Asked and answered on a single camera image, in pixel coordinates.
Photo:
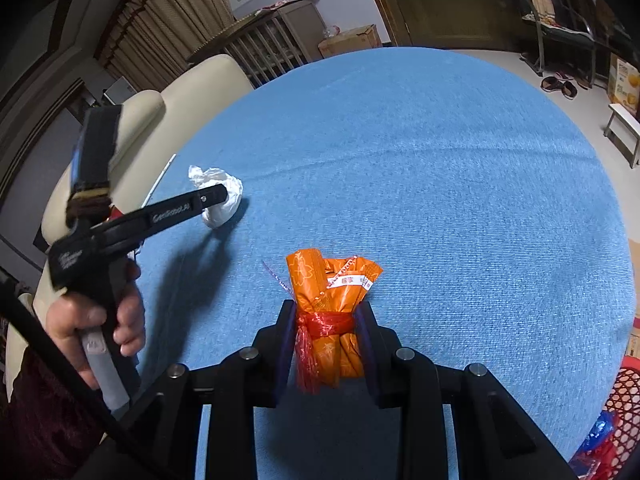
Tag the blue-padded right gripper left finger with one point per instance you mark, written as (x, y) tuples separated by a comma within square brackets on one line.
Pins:
[(285, 343)]

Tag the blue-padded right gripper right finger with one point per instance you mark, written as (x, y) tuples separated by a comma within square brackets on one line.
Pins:
[(370, 346)]

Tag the orange wrapper bundle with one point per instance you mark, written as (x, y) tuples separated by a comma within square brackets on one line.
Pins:
[(326, 292)]

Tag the white plastic bag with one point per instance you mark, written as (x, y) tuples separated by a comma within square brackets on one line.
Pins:
[(221, 194)]

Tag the blue plastic bag bundle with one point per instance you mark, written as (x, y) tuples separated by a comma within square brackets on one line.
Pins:
[(599, 432)]

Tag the person left hand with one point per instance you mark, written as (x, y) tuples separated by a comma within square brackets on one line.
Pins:
[(71, 313)]

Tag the white paper straw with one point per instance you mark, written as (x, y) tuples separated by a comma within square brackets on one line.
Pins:
[(160, 179)]

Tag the blue round table cloth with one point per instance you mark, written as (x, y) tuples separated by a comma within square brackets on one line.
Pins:
[(498, 232)]

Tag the cream leather sofa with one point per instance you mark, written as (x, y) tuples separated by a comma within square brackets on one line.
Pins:
[(154, 126)]

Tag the red plastic mesh basket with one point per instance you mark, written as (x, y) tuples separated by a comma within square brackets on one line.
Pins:
[(618, 457)]

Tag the beige striped curtain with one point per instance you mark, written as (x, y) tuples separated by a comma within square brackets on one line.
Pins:
[(149, 41)]

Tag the brown cardboard box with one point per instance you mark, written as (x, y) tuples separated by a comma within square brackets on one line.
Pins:
[(353, 40)]

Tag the wooden radiator cover cabinet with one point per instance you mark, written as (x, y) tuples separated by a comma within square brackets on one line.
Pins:
[(269, 42)]

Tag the pair of slippers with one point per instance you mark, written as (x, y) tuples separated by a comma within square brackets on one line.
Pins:
[(566, 87)]

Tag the small white stool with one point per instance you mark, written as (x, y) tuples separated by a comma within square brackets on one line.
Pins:
[(623, 128)]

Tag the wooden double door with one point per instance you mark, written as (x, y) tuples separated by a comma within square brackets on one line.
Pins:
[(456, 24)]

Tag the yellow printed carton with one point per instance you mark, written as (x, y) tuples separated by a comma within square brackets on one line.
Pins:
[(623, 84)]

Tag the black metal armchair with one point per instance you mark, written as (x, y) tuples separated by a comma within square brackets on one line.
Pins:
[(558, 21)]

